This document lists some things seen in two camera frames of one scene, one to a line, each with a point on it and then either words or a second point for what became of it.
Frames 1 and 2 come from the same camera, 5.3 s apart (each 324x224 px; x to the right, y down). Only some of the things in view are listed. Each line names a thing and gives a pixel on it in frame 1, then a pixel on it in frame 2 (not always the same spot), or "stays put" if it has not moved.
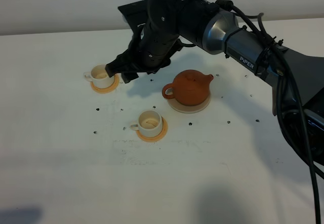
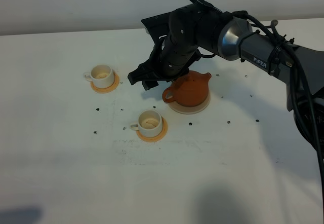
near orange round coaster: x=152 y=139 stays put
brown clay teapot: x=191 y=87 stays put
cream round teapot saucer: x=188 y=109 stays put
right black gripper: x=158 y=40 -> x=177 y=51
